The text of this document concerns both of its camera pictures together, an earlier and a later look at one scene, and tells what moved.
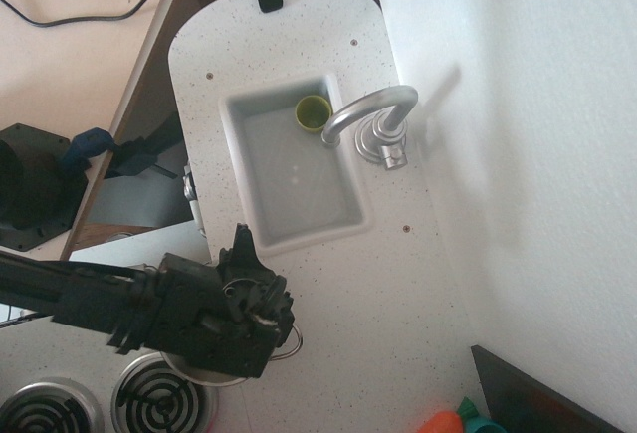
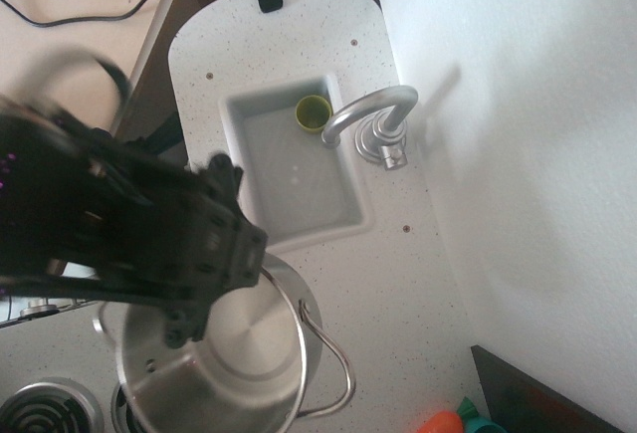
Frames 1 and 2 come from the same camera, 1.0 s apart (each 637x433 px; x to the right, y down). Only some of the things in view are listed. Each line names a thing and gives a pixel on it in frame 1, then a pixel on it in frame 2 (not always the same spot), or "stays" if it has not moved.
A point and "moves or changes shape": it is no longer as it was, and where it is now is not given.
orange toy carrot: [443, 422] stays
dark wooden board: [521, 403] stays
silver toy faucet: [381, 134] stays
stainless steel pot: [199, 375] moves or changes shape
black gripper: [226, 317] to [198, 246]
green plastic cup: [313, 112] stays
